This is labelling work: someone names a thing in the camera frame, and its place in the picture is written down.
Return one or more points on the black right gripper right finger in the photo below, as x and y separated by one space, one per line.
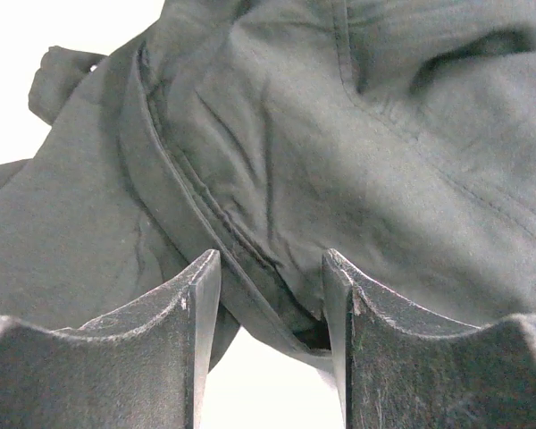
399 365

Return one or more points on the black button shirt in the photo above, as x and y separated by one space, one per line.
400 133

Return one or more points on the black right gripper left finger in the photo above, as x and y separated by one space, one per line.
143 365

